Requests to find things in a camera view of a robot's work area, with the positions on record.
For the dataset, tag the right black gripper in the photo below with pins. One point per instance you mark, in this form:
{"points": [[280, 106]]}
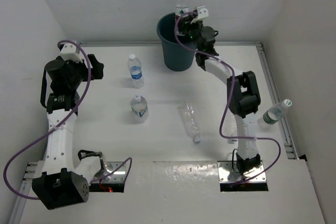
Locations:
{"points": [[185, 24]]}

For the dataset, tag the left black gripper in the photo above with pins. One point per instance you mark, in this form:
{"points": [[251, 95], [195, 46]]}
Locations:
{"points": [[96, 71]]}

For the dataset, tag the red cap bottle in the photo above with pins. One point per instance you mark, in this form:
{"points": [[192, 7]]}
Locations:
{"points": [[181, 7]]}

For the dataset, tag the short round water bottle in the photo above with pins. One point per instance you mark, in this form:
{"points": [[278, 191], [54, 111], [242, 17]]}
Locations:
{"points": [[139, 107]]}

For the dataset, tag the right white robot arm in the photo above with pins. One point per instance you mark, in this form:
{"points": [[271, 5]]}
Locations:
{"points": [[243, 97]]}

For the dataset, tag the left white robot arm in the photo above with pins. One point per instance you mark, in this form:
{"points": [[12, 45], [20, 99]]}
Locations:
{"points": [[61, 183]]}

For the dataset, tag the dark teal plastic bin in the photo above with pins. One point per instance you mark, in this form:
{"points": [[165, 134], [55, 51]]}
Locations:
{"points": [[176, 57]]}

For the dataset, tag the tall upright water bottle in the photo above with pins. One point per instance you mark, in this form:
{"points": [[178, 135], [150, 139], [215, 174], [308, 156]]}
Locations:
{"points": [[135, 69]]}

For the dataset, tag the crushed clear bottle lying centre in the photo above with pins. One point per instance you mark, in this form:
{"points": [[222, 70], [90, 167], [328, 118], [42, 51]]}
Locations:
{"points": [[189, 121]]}

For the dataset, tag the clear bottle lying right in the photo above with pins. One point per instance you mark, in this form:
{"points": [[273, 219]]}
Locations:
{"points": [[231, 132]]}

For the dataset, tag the green label bottle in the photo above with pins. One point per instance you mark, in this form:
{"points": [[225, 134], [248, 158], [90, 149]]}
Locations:
{"points": [[274, 114]]}

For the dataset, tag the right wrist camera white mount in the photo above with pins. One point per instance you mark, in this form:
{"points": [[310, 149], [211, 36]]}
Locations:
{"points": [[200, 13]]}

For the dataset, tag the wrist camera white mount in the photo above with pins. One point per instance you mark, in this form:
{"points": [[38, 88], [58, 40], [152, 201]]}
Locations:
{"points": [[70, 52], [200, 13]]}

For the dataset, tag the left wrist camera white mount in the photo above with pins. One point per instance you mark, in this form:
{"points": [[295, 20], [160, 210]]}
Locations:
{"points": [[70, 52]]}

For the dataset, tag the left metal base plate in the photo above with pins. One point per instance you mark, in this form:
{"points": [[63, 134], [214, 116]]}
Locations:
{"points": [[113, 173]]}

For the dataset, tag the metal base plate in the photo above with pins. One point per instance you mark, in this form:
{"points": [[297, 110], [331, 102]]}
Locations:
{"points": [[113, 173], [228, 173]]}

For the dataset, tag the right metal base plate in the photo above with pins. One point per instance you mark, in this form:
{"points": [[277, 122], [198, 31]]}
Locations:
{"points": [[228, 173]]}

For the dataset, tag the left aluminium rail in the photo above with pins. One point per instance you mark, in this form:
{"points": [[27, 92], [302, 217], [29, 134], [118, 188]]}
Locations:
{"points": [[24, 189]]}

